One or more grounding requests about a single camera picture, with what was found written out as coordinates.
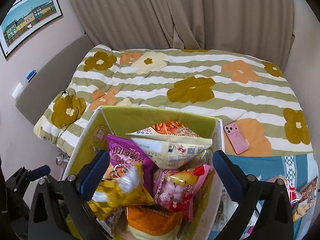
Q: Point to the beige orange sticks bag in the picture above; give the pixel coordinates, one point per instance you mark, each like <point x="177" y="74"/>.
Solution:
<point x="170" y="145"/>

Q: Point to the pink red candy bag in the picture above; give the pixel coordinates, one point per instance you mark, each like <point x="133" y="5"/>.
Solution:
<point x="175" y="190"/>

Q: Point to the grey padded headboard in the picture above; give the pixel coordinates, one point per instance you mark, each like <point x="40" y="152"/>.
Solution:
<point x="51" y="79"/>

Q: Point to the teal patterned blanket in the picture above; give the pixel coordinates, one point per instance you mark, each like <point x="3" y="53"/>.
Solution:
<point x="299" y="169"/>

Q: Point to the green cardboard box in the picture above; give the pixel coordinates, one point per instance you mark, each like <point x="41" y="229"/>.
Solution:
<point x="121" y="120"/>

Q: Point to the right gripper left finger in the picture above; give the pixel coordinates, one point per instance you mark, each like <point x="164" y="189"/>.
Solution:
<point x="54" y="201"/>

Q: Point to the blue white object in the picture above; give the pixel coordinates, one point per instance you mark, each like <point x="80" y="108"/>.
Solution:
<point x="30" y="76"/>

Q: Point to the pink smartphone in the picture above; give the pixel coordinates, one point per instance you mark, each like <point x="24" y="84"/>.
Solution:
<point x="236" y="139"/>

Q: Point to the white wall switch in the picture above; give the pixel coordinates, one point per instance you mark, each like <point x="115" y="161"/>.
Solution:
<point x="17" y="91"/>

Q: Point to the framed houses picture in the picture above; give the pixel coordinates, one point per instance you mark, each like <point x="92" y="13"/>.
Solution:
<point x="25" y="18"/>

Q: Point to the orange brown snack bag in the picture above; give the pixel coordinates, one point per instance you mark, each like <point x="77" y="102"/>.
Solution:
<point x="307" y="201"/>

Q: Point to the gold foil snack bag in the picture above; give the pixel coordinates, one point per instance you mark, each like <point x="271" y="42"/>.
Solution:
<point x="111" y="194"/>

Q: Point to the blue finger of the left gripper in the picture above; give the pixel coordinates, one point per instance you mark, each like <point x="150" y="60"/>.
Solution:
<point x="40" y="172"/>

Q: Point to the red white snack bag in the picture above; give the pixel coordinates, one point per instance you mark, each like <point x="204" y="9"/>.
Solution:
<point x="294" y="195"/>

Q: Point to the beige pleated curtain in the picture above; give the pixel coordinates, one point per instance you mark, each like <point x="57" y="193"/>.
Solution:
<point x="260" y="28"/>

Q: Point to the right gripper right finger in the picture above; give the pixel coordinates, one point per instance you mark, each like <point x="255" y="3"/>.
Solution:
<point x="275" y="220"/>

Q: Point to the dark maroon snack bag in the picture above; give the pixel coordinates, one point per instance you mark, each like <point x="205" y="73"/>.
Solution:
<point x="111" y="221"/>

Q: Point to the striped floral quilt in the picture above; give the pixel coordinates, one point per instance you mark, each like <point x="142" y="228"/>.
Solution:
<point x="237" y="88"/>

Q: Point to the purple chip bag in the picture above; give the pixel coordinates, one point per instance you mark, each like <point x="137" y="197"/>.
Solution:
<point x="124" y="154"/>

